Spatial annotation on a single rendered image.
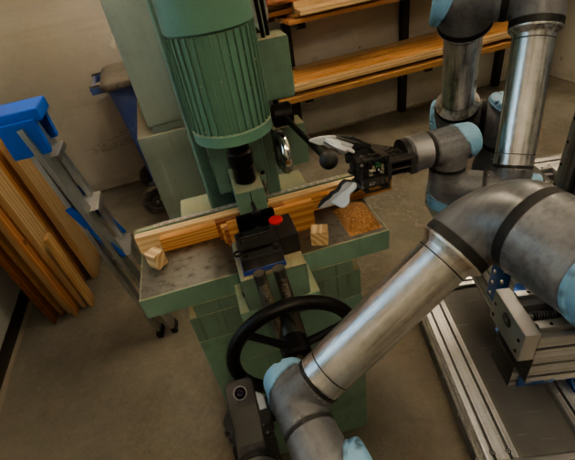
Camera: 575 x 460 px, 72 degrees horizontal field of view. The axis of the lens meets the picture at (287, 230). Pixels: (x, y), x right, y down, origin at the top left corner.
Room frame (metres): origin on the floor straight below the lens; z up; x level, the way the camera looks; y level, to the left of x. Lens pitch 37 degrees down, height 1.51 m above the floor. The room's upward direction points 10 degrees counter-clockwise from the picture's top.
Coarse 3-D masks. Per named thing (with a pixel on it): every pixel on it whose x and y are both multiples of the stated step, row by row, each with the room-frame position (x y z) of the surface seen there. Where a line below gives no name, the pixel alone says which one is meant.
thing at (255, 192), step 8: (232, 176) 0.88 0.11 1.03; (256, 176) 0.86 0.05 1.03; (232, 184) 0.85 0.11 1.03; (240, 184) 0.84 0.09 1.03; (248, 184) 0.83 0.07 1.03; (256, 184) 0.82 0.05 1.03; (240, 192) 0.80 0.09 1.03; (248, 192) 0.80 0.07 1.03; (256, 192) 0.80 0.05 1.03; (264, 192) 0.81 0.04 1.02; (240, 200) 0.80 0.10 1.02; (248, 200) 0.80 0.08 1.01; (256, 200) 0.80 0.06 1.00; (264, 200) 0.81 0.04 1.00; (240, 208) 0.80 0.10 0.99; (248, 208) 0.80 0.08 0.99; (264, 208) 0.80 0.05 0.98
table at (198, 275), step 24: (336, 216) 0.82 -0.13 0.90; (216, 240) 0.81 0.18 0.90; (336, 240) 0.73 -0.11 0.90; (360, 240) 0.72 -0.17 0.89; (384, 240) 0.73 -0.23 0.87; (144, 264) 0.77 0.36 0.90; (168, 264) 0.75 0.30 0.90; (192, 264) 0.74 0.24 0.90; (216, 264) 0.72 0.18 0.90; (312, 264) 0.70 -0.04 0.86; (144, 288) 0.68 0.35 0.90; (168, 288) 0.67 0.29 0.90; (192, 288) 0.66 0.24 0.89; (216, 288) 0.67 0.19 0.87; (240, 288) 0.66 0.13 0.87; (312, 288) 0.62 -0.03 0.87; (168, 312) 0.65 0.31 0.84; (240, 312) 0.59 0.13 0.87
